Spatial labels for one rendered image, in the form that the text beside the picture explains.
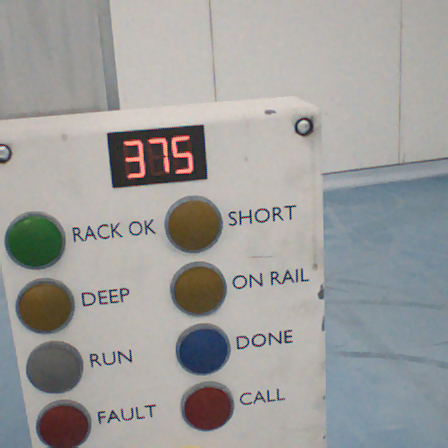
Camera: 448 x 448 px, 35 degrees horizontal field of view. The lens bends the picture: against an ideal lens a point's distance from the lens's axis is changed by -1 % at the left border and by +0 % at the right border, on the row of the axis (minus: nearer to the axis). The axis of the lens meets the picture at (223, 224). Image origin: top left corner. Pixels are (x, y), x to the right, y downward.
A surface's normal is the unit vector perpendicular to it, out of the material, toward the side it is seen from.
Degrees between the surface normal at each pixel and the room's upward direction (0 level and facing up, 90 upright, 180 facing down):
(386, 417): 0
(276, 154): 90
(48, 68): 90
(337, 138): 90
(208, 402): 87
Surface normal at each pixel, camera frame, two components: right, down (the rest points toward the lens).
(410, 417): -0.06, -0.95
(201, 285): 0.16, 0.25
